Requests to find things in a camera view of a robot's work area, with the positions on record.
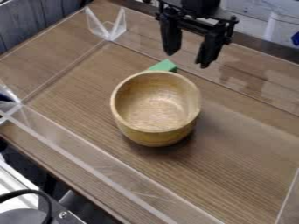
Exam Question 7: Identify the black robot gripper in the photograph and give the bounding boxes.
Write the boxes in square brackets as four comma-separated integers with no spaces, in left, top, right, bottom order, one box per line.
[156,0,239,68]

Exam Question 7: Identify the green rectangular block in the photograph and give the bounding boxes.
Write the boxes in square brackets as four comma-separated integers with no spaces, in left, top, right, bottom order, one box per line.
[148,59,177,72]

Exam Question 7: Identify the light wooden bowl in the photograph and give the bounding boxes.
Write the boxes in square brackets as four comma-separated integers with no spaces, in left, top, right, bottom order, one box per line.
[109,71,201,147]

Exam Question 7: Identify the white container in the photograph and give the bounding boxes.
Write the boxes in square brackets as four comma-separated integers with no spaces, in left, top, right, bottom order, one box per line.
[264,11,299,49]

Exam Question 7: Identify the clear acrylic front barrier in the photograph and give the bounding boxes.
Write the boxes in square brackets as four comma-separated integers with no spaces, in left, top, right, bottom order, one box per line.
[0,82,299,224]

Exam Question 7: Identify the clear acrylic corner bracket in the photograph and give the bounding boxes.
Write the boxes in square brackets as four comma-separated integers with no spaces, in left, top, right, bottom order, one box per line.
[84,7,127,41]

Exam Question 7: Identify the grey metal bracket with screw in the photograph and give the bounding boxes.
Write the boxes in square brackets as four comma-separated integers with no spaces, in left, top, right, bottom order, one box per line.
[48,192,87,224]

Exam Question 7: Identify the black cable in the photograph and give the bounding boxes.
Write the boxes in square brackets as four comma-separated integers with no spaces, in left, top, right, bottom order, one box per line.
[0,188,53,224]

